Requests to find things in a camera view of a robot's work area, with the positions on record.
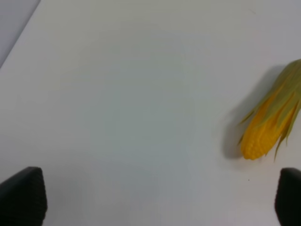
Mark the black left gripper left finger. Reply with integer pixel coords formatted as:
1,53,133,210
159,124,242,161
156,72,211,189
0,167,48,226

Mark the corn cob with husk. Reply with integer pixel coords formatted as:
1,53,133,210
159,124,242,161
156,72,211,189
238,59,301,160

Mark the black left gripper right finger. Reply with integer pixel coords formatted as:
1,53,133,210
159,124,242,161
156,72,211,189
275,168,301,226

